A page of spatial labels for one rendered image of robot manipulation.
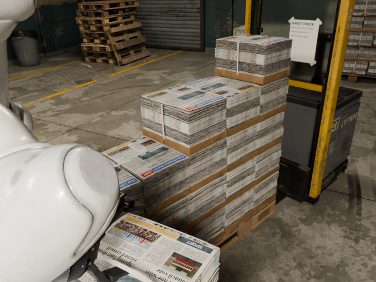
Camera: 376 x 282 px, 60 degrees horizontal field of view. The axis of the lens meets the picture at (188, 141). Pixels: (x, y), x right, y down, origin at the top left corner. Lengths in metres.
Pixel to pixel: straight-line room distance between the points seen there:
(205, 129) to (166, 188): 0.35
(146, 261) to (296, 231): 1.82
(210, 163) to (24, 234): 1.49
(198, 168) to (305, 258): 1.00
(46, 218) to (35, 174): 0.04
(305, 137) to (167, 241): 2.02
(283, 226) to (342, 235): 0.39
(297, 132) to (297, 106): 0.22
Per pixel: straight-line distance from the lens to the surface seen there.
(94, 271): 0.63
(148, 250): 0.81
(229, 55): 2.05
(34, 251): 0.34
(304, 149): 2.74
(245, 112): 1.85
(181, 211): 1.73
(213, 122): 1.67
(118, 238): 0.86
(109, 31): 7.54
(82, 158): 0.33
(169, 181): 1.58
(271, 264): 2.24
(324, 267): 2.31
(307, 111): 2.63
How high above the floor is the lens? 1.60
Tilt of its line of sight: 26 degrees down
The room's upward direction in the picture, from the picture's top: 2 degrees counter-clockwise
